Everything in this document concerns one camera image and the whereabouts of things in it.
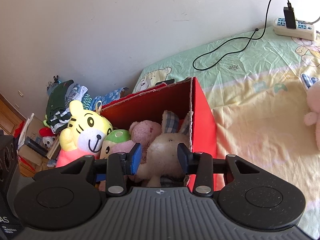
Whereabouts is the green plush toy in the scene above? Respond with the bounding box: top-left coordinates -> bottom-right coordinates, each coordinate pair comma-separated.
100,129 -> 131,159

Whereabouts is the white plush rabbit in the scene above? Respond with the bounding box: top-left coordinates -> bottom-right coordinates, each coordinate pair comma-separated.
300,73 -> 320,149
136,111 -> 190,187

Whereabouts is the pink plush rabbit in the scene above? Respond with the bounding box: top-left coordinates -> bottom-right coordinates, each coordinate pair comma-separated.
98,119 -> 163,192

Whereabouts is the yellow tiger plush toy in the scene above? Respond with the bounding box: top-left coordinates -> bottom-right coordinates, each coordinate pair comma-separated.
56,100 -> 113,167

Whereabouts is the cardboard box with clutter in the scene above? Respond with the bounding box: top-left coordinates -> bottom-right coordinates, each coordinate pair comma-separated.
17,114 -> 61,177

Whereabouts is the red cardboard box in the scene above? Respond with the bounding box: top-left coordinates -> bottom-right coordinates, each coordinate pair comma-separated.
99,76 -> 225,193

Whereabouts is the blue floral towel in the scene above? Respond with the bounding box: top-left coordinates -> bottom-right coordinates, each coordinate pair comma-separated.
89,87 -> 129,111

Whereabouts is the black smartphone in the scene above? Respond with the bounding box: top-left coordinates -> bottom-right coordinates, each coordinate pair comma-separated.
155,79 -> 175,86

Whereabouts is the pile of folded clothes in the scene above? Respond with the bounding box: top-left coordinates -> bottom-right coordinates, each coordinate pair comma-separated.
44,75 -> 88,134

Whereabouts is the cartoon bear bed sheet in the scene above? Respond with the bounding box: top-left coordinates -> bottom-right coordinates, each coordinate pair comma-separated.
134,28 -> 319,238

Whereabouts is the wooden cabinet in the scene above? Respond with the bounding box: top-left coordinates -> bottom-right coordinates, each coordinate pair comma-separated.
0,95 -> 25,135

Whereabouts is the white power strip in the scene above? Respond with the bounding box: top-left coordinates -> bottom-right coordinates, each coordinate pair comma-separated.
273,18 -> 317,41

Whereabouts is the black charger adapter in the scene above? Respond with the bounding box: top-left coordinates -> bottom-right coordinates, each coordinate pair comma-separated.
283,6 -> 296,29

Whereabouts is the black charging cable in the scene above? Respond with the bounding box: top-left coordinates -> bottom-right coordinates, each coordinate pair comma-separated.
192,0 -> 292,72

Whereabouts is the grey power strip cord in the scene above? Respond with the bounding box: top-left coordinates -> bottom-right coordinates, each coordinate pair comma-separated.
295,15 -> 320,25

